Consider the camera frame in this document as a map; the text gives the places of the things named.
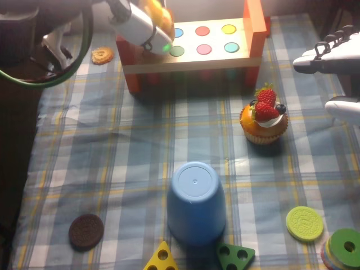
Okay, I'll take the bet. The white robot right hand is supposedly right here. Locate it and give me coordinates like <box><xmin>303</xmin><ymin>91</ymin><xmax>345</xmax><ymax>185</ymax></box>
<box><xmin>292</xmin><ymin>24</ymin><xmax>360</xmax><ymax>122</ymax></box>

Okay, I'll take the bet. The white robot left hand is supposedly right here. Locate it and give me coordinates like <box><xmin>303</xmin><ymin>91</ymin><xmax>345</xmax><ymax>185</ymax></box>
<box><xmin>109</xmin><ymin>0</ymin><xmax>176</xmax><ymax>54</ymax></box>

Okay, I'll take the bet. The peach slice cupcake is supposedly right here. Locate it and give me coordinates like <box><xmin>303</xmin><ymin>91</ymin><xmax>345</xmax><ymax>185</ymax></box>
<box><xmin>142</xmin><ymin>0</ymin><xmax>175</xmax><ymax>36</ymax></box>

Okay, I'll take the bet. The strawberry cupcake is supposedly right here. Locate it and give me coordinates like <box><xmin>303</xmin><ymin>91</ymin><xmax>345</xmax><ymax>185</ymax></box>
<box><xmin>239</xmin><ymin>83</ymin><xmax>289</xmax><ymax>146</ymax></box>

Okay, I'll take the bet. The wooden peg hammer bench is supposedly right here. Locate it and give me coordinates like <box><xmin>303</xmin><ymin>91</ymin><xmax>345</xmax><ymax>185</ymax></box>
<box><xmin>115</xmin><ymin>0</ymin><xmax>271</xmax><ymax>95</ymax></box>

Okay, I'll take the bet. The round yellow biscuit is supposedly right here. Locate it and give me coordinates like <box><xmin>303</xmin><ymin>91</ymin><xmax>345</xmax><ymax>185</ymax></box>
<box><xmin>91</xmin><ymin>47</ymin><xmax>115</xmax><ymax>65</ymax></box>

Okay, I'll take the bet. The blue plaid tablecloth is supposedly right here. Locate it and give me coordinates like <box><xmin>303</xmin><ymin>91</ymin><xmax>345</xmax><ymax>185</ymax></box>
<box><xmin>8</xmin><ymin>13</ymin><xmax>360</xmax><ymax>270</ymax></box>

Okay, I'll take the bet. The green sandwich cookie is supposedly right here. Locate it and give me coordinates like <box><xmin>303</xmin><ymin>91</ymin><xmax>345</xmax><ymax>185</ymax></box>
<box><xmin>286</xmin><ymin>206</ymin><xmax>325</xmax><ymax>242</ymax></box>

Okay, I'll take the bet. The blue plastic cup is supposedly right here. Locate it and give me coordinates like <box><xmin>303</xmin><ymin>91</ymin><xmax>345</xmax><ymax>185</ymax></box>
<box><xmin>166</xmin><ymin>161</ymin><xmax>227</xmax><ymax>247</ymax></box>

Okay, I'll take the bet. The brown sandwich cookie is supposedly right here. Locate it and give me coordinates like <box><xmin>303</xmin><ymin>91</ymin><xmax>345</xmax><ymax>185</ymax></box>
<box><xmin>69</xmin><ymin>213</ymin><xmax>105</xmax><ymax>251</ymax></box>

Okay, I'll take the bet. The green triangle block with holes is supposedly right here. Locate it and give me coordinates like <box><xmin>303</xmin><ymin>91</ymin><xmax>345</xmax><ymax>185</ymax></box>
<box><xmin>216</xmin><ymin>243</ymin><xmax>257</xmax><ymax>270</ymax></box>

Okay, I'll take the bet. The yellow triangle block with holes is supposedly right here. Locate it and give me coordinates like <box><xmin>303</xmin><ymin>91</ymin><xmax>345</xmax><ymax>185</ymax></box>
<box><xmin>143</xmin><ymin>241</ymin><xmax>180</xmax><ymax>270</ymax></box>

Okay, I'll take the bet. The green cable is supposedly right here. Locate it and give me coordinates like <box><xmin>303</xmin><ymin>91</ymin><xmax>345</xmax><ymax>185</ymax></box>
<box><xmin>0</xmin><ymin>0</ymin><xmax>94</xmax><ymax>89</ymax></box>

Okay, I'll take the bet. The green wooden stacking ring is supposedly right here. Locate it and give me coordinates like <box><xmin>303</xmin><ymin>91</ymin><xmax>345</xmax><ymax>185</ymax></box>
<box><xmin>328</xmin><ymin>228</ymin><xmax>360</xmax><ymax>268</ymax></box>

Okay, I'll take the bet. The coloured wooden ring stack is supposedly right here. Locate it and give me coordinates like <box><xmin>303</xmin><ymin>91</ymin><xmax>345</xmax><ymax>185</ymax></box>
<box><xmin>320</xmin><ymin>238</ymin><xmax>348</xmax><ymax>270</ymax></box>

